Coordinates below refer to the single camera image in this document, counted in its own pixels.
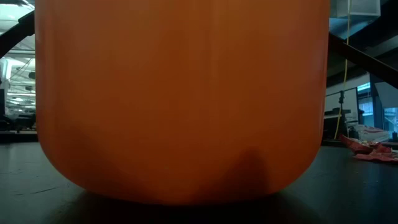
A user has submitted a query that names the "yellow cable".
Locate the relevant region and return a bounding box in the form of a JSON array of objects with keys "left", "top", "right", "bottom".
[{"left": 334, "top": 0, "right": 351, "bottom": 141}]

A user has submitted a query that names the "white framed board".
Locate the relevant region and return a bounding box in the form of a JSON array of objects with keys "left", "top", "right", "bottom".
[{"left": 323, "top": 87, "right": 359, "bottom": 121}]

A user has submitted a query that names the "black tripod stand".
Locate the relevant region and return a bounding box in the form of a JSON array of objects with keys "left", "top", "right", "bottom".
[{"left": 336, "top": 90, "right": 348, "bottom": 141}]

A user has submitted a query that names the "black table mat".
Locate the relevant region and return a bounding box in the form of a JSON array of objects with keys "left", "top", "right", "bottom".
[{"left": 0, "top": 141, "right": 398, "bottom": 224}]

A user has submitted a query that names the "orange plastic bucket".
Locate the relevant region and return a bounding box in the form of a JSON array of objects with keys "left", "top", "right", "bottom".
[{"left": 34, "top": 0, "right": 331, "bottom": 206}]

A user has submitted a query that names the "red Skittles candy pack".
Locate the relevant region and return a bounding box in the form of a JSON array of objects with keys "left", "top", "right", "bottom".
[
  {"left": 340, "top": 134, "right": 393, "bottom": 155},
  {"left": 353, "top": 151, "right": 398, "bottom": 163}
]

